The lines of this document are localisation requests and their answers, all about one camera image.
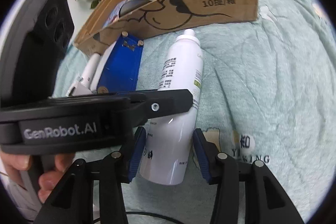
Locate person's left hand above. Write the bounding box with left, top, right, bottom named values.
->
left=0, top=151, right=76, bottom=203

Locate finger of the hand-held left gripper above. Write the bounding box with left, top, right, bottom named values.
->
left=119, top=89, right=194, bottom=128

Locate brown cardboard box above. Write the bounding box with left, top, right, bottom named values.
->
left=73, top=0, right=259, bottom=56

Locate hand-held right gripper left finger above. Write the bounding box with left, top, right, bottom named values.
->
left=33, top=126, right=147, bottom=224

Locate white spray bottle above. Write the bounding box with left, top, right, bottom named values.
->
left=139, top=28, right=204, bottom=186

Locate colourful printed toy box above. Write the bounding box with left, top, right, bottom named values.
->
left=104, top=0, right=132, bottom=29

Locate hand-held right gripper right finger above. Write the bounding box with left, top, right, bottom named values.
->
left=192, top=128, right=305, bottom=224

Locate white plastic case blue lid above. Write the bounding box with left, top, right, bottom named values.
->
left=91, top=32, right=144, bottom=95

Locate white plastic tool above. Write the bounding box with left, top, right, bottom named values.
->
left=65, top=53, right=101, bottom=96

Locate black cable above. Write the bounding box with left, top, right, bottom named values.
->
left=92, top=210, right=183, bottom=224

